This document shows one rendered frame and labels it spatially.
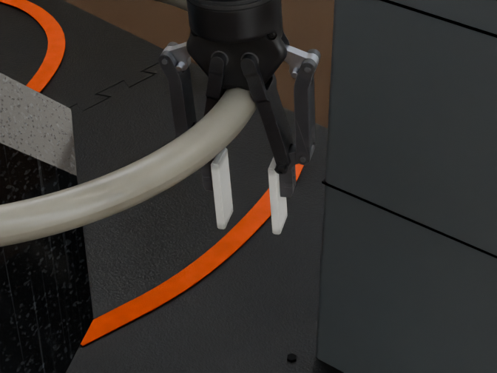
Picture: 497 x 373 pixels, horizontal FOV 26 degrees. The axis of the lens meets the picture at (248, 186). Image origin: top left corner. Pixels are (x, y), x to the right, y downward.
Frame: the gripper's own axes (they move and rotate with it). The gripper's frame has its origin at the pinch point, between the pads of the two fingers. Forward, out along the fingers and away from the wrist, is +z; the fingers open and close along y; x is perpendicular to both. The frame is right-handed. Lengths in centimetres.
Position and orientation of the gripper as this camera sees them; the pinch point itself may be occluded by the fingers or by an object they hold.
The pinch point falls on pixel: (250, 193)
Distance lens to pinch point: 96.1
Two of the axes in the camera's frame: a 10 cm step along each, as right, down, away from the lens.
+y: -9.7, -0.8, 2.5
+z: 0.7, 8.3, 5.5
